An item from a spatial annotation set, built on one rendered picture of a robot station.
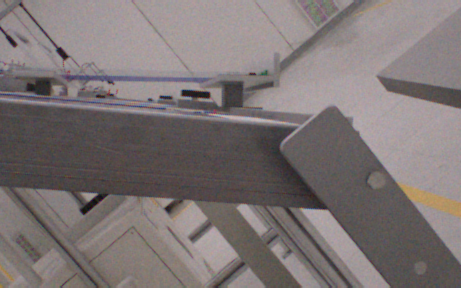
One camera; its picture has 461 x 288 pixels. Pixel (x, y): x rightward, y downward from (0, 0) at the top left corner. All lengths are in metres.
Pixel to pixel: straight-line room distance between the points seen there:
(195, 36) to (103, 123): 8.16
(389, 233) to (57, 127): 0.24
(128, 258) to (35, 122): 1.52
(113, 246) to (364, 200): 1.55
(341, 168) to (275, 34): 8.33
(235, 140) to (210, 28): 8.18
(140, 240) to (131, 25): 6.77
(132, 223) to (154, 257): 0.12
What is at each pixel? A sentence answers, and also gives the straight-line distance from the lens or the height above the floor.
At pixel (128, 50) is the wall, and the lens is 8.61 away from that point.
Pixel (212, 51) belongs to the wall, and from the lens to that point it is 8.65.
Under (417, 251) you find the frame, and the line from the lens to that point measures 0.50.
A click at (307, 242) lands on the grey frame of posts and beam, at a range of 1.26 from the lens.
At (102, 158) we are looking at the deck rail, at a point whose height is 0.83.
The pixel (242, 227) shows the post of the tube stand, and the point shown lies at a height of 0.51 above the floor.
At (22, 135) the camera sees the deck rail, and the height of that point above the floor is 0.88.
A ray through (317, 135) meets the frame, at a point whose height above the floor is 0.75.
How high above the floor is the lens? 0.84
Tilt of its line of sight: 7 degrees down
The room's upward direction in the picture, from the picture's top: 39 degrees counter-clockwise
